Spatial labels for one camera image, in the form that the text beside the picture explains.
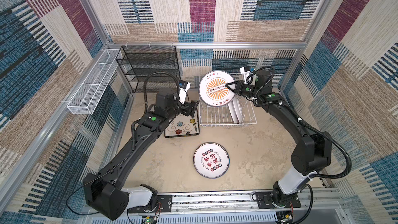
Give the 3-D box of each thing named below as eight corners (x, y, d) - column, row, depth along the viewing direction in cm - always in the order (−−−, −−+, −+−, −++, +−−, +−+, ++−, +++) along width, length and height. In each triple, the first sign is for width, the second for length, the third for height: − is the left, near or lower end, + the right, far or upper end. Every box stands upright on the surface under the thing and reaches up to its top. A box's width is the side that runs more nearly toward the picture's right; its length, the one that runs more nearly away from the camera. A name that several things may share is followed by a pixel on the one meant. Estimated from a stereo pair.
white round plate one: (192, 178, 82) (192, 177, 81) (193, 144, 94) (193, 142, 93) (230, 178, 82) (231, 177, 80) (226, 143, 94) (227, 142, 93)
